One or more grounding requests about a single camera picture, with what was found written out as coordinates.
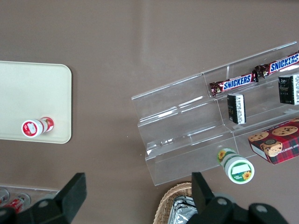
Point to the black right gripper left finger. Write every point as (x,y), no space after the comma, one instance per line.
(74,193)

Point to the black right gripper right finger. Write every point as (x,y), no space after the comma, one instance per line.
(203,193)

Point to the oval tan wicker basket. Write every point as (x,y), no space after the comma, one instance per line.
(168,200)

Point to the beige plastic tray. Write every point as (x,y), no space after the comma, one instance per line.
(35,93)

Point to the stack of foil containers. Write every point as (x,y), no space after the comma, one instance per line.
(184,210)

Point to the clear acrylic bottle rack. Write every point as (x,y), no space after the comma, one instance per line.
(44,192)

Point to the green white sunflower cup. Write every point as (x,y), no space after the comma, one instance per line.
(238,171)

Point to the clear acrylic step shelf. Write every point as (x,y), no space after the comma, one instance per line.
(182,130)

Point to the red tartan cookie box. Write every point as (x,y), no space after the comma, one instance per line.
(278,144)

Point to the small black box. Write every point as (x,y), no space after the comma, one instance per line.
(236,108)
(289,89)

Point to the Snickers chocolate bar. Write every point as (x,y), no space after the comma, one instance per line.
(280,65)
(236,82)

